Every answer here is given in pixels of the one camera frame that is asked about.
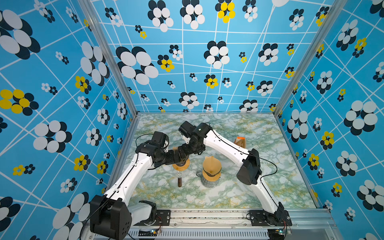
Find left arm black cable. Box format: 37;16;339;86
79;133;169;240

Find aluminium corner post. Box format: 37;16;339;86
274;0;348;118
79;0;138;119

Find circuit board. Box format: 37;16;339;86
138;229;161;237
268;229;286;240

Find ribbed glass carafe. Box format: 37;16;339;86
196;170;221;188

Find right aluminium corner post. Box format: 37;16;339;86
274;0;348;118

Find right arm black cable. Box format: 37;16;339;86
206;121;279;208

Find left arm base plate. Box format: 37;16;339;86
144;210;171;227

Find right circuit board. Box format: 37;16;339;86
268;229;286;240

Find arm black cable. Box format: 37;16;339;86
206;121;279;208
79;133;169;240

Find wooden dripper ring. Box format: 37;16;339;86
202;173;223;183
172;158;191;172

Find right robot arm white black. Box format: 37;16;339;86
178;121;292;226

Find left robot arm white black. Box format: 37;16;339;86
87;132;175;240

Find wooden dripper ring back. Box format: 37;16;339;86
172;158;191;172

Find wooden dripper ring front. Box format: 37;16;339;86
202;173;223;183

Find left aluminium corner post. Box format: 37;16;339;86
79;0;138;119

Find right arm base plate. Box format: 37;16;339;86
246;210;293;227

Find left circuit board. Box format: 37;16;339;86
138;229;161;237

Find aluminium front rail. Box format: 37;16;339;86
124;209;343;240

